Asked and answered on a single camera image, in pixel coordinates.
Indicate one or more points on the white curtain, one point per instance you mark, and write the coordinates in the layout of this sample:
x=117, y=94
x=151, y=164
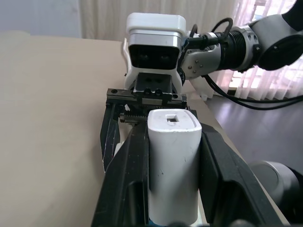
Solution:
x=101, y=19

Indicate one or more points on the silver robot body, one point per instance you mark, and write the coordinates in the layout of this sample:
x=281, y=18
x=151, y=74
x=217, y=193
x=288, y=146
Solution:
x=272, y=179

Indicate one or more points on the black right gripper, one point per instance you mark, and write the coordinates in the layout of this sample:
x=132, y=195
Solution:
x=154, y=81

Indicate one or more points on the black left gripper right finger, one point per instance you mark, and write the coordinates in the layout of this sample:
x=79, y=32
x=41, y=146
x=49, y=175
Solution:
x=234, y=186

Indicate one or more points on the white plastic bracket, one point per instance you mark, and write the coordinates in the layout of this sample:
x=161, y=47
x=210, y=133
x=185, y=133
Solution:
x=201, y=86

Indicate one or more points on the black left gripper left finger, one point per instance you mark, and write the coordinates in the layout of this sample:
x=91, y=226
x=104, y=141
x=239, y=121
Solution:
x=125, y=179

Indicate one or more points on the white charger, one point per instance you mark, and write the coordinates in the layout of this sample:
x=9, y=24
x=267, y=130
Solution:
x=172, y=165

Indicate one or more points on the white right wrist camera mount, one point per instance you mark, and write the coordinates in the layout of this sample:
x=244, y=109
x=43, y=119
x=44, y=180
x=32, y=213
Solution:
x=154, y=26

